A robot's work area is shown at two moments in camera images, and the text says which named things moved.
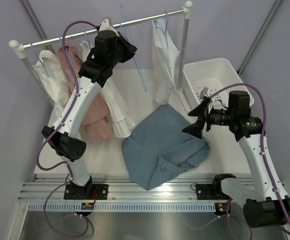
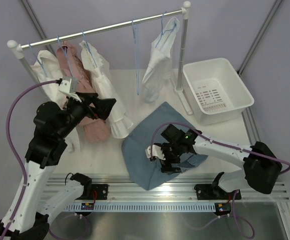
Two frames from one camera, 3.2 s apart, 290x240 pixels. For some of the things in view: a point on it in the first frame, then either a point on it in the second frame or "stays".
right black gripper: [201, 111] to [167, 165]
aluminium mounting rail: [123, 188] stays
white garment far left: [55, 79] stays
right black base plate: [210, 191] stays
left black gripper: [130, 49] to [103, 106]
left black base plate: [88, 192] stays
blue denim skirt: [158, 150] stays
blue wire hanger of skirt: [133, 58] to [136, 56]
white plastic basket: [215, 78] stays
